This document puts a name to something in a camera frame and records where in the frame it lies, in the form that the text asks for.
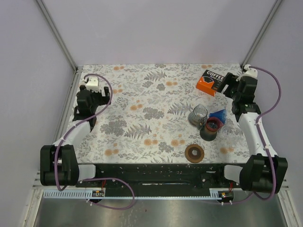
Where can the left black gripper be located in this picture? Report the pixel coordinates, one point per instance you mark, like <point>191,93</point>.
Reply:
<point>103,100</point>

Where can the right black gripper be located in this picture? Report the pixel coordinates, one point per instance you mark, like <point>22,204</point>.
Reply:
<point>229,80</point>

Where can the orange coffee filter box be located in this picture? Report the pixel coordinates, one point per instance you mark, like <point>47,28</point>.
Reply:
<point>209,82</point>

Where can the blue glass dripper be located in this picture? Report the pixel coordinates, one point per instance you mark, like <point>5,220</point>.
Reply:
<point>220,114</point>

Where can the glass coffee server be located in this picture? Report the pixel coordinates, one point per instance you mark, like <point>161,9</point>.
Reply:
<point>198,116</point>

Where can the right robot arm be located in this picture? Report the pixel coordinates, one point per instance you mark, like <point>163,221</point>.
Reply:
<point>264,171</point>

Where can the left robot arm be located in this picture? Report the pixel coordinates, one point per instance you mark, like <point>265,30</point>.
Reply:
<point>58,162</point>

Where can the red and grey cup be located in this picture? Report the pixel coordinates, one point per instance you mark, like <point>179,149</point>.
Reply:
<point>210,129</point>

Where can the floral table mat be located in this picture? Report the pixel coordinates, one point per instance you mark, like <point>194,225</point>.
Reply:
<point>147,121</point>

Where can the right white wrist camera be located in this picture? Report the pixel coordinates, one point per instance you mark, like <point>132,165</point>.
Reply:
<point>249,71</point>

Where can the white slotted cable duct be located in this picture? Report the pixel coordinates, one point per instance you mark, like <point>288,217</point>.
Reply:
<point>74,194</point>

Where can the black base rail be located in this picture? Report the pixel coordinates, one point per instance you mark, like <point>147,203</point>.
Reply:
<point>159,180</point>

